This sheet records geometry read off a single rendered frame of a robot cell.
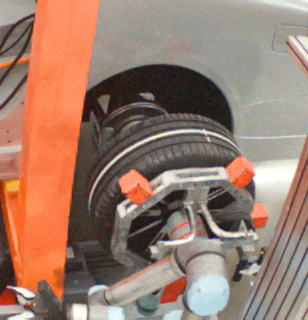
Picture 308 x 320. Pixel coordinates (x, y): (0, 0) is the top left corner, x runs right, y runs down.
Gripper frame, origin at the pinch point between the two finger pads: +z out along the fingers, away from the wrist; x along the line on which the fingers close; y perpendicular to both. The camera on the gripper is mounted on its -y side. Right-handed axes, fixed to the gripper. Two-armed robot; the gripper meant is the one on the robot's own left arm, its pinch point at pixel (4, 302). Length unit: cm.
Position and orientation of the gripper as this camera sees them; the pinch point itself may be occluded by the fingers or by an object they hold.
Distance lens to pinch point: 225.4
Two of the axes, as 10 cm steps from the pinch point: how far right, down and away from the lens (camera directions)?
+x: -0.4, -6.0, 8.0
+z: -9.9, -0.8, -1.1
